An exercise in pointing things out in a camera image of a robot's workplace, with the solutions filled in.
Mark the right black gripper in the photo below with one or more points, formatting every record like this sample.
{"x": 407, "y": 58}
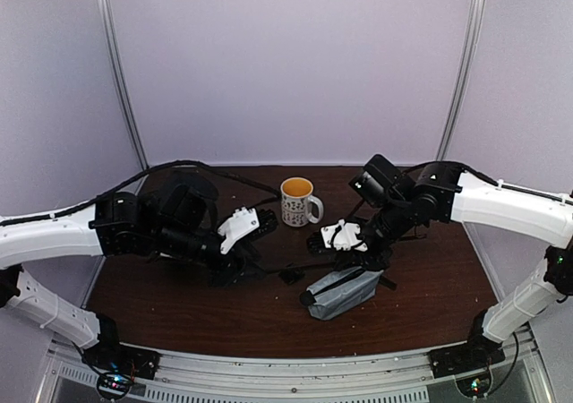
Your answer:
{"x": 346, "y": 259}

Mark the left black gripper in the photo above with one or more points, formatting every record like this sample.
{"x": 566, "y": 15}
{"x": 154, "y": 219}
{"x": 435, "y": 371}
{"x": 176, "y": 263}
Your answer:
{"x": 226, "y": 275}

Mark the grey zipper pouch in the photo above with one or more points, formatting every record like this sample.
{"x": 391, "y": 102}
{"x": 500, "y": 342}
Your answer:
{"x": 339, "y": 291}

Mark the black comb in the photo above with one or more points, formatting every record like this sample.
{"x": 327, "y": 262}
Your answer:
{"x": 310, "y": 266}
{"x": 391, "y": 285}

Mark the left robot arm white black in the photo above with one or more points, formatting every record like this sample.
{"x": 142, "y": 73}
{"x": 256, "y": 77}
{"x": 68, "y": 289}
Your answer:
{"x": 178, "y": 221}

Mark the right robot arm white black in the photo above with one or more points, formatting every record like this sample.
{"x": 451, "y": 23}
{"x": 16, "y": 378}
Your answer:
{"x": 448, "y": 191}

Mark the black clipper guard attachment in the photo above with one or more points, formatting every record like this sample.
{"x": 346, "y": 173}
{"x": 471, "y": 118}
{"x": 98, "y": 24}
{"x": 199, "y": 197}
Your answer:
{"x": 291, "y": 275}

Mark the floral ceramic mug yellow inside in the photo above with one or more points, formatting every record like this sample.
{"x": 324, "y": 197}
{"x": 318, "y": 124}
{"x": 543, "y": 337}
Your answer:
{"x": 299, "y": 206}

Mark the left circuit board with leds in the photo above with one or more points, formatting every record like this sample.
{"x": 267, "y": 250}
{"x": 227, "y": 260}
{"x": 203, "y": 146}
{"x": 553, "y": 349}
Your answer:
{"x": 111, "y": 385}

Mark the circuit board with leds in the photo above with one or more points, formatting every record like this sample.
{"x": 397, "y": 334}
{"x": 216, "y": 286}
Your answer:
{"x": 474, "y": 386}
{"x": 111, "y": 385}

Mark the right circuit board with leds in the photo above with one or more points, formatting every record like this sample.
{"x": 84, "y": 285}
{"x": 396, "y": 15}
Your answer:
{"x": 474, "y": 386}

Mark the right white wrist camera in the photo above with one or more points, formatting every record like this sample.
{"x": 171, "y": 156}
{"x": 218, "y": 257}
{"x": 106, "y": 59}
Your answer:
{"x": 344, "y": 236}

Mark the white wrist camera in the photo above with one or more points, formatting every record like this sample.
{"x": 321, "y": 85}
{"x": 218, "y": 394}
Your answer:
{"x": 244, "y": 223}
{"x": 344, "y": 236}

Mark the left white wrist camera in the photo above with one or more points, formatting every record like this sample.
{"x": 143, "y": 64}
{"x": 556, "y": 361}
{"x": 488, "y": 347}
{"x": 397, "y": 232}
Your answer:
{"x": 244, "y": 223}

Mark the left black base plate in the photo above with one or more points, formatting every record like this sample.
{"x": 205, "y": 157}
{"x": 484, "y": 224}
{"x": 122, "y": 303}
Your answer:
{"x": 119, "y": 358}

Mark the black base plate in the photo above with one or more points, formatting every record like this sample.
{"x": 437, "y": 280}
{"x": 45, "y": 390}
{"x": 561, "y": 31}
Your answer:
{"x": 119, "y": 358}
{"x": 464, "y": 358}

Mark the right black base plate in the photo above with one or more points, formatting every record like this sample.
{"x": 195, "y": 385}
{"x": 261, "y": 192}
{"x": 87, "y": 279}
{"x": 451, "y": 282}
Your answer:
{"x": 464, "y": 358}

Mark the front aluminium rail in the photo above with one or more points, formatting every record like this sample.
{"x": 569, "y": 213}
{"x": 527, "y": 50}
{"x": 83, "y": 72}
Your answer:
{"x": 404, "y": 376}

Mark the right aluminium frame post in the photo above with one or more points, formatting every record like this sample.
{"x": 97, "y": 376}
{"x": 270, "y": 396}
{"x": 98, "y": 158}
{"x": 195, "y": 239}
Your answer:
{"x": 473, "y": 29}

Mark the aluminium frame post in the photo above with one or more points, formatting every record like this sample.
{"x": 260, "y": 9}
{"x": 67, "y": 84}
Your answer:
{"x": 121, "y": 89}
{"x": 473, "y": 29}

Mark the left aluminium frame post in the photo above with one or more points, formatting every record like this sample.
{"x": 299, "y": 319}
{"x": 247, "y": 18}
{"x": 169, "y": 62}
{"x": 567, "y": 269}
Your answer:
{"x": 121, "y": 89}

